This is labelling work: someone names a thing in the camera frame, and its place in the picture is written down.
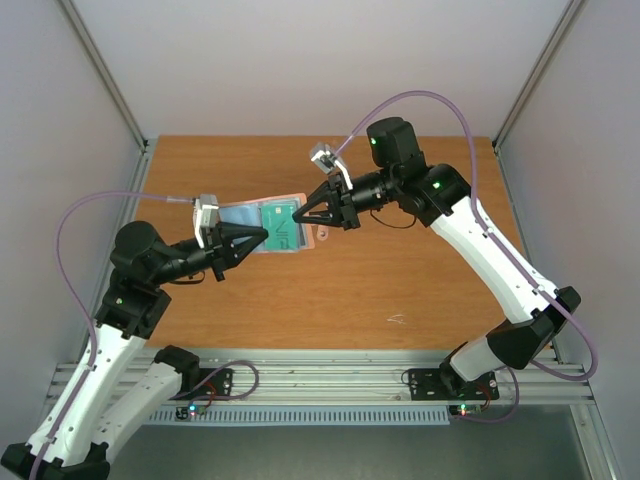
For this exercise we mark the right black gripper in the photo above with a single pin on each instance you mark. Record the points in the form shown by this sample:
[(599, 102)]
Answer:
[(345, 201)]

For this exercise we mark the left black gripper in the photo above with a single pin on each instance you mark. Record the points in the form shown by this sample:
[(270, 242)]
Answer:
[(224, 251)]

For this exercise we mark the pink leather card holder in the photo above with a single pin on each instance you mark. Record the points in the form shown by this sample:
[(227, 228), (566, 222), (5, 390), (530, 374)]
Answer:
[(248, 213)]

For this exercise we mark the teal VIP card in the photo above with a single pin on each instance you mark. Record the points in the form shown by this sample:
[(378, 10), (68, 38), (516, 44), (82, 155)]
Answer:
[(276, 218)]

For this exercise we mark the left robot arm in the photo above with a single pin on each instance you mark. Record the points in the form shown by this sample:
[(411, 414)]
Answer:
[(87, 429)]

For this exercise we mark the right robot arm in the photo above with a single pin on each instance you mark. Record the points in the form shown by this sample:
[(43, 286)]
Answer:
[(440, 199)]

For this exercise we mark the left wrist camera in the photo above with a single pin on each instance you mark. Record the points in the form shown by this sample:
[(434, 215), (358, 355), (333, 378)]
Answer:
[(205, 216)]

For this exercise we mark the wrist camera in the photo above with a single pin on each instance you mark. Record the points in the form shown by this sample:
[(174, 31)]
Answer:
[(205, 216), (323, 157)]

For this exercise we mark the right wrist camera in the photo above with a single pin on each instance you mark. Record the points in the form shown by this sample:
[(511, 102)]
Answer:
[(323, 157)]

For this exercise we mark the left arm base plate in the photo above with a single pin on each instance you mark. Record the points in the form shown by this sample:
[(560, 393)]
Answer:
[(219, 384)]

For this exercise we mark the aluminium rail frame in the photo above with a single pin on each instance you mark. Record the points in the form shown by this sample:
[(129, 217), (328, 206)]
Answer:
[(325, 372)]

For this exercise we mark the left aluminium corner post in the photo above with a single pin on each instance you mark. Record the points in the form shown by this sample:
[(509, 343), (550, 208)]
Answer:
[(89, 46)]

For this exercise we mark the aluminium corner post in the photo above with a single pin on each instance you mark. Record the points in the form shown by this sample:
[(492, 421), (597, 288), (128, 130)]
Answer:
[(89, 46), (542, 63)]

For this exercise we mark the grey slotted cable duct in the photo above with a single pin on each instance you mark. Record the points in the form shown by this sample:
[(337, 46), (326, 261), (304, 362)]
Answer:
[(284, 416)]

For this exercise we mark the right aluminium corner post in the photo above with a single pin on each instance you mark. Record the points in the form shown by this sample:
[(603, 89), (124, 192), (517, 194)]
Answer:
[(542, 63)]

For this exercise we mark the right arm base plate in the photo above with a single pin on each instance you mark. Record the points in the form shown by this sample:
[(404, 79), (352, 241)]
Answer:
[(425, 384)]

